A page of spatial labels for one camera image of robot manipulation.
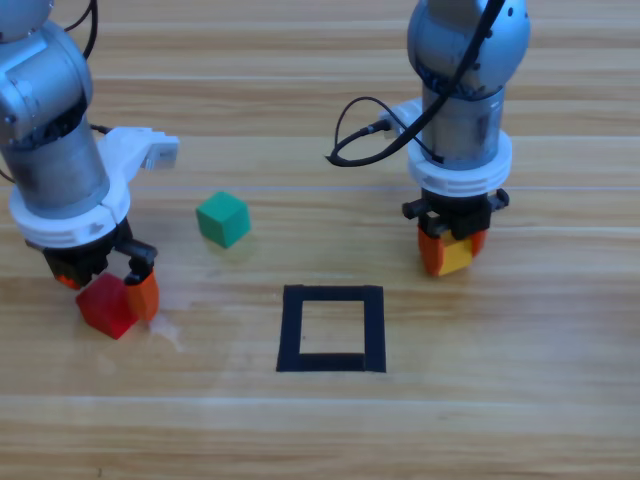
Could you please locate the green wooden block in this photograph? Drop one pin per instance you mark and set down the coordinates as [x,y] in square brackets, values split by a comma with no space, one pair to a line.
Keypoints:
[222,220]

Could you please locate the red wooden block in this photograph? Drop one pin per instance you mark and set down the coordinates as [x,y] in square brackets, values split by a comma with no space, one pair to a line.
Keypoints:
[105,310]

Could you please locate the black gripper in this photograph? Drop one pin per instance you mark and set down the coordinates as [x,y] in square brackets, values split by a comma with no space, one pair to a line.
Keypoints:
[465,210]
[75,262]

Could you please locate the black tape square outline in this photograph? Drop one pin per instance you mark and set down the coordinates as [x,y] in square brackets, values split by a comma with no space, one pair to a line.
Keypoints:
[292,325]

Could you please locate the yellow wooden block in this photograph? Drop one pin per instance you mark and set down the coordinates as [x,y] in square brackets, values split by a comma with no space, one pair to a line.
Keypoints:
[455,260]

